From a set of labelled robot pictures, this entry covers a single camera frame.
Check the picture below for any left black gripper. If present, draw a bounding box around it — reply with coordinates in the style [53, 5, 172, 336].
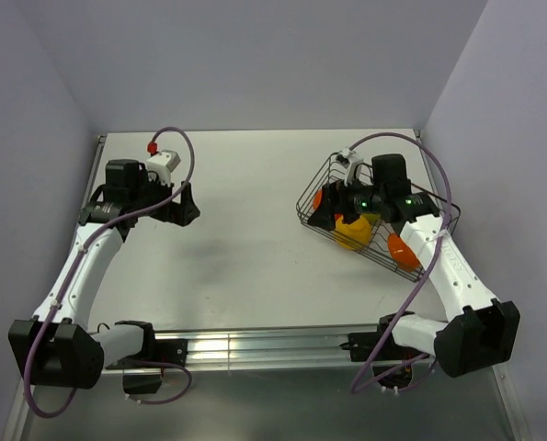
[130, 170, 199, 227]

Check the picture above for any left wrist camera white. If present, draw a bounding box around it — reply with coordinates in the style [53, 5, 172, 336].
[146, 141, 181, 186]

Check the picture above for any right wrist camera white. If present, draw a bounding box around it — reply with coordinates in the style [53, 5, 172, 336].
[336, 148, 364, 187]

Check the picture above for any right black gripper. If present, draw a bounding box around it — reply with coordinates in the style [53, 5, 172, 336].
[308, 172, 386, 231]

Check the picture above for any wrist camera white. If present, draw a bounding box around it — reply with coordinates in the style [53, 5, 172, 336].
[146, 141, 181, 186]
[336, 148, 364, 187]

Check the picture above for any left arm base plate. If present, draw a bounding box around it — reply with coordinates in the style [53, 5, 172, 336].
[107, 339, 192, 400]

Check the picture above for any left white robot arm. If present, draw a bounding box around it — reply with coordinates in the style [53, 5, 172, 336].
[8, 151, 200, 390]

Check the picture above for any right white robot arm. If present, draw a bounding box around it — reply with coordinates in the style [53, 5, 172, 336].
[306, 151, 520, 378]

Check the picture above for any white bowl orange outside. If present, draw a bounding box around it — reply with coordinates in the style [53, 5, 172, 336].
[387, 233, 420, 272]

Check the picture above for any yellow-orange bowl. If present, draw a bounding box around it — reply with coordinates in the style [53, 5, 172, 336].
[333, 216, 371, 251]

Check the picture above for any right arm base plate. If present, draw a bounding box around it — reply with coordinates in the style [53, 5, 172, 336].
[340, 330, 437, 395]

